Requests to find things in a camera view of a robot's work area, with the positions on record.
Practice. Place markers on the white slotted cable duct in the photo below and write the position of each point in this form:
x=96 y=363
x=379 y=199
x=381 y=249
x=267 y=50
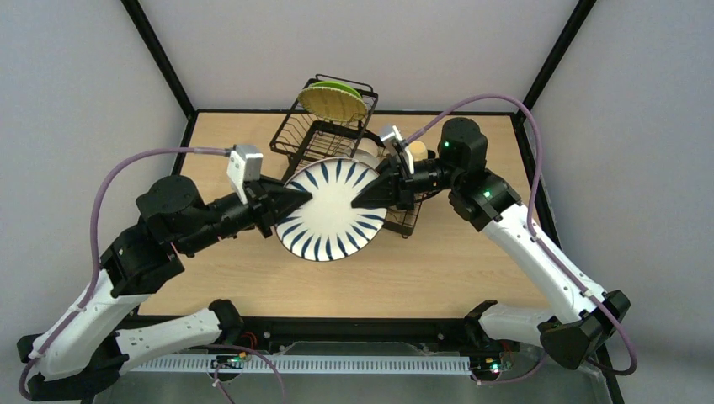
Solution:
x=308 y=364

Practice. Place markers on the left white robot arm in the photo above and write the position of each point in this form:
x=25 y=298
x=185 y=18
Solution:
x=87 y=351

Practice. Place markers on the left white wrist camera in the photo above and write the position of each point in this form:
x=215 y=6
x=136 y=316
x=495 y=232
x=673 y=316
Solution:
x=245 y=163

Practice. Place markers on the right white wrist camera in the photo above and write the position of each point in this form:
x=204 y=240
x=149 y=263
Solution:
x=394 y=143

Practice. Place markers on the blue striped white plate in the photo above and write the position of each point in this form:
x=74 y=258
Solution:
x=327 y=227

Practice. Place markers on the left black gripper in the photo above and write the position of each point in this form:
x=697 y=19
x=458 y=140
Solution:
x=263 y=207

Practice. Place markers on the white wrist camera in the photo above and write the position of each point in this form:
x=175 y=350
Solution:
x=394 y=143
x=245 y=163

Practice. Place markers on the plain white bowl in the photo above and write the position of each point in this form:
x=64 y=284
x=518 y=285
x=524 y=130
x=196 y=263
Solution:
x=368 y=152

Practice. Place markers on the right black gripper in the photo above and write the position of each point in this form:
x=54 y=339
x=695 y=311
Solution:
x=399 y=185

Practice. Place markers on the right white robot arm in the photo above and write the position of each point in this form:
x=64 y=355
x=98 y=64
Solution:
x=581 y=316

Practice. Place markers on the green plate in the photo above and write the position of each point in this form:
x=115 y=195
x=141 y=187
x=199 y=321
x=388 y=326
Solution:
x=338 y=86

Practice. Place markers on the woven bamboo plate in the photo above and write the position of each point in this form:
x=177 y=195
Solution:
x=331 y=104

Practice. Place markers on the black wire dish rack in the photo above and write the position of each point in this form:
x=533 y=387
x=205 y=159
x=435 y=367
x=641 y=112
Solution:
x=305 y=138

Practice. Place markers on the yellow mug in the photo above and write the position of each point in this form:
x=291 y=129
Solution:
x=418 y=150

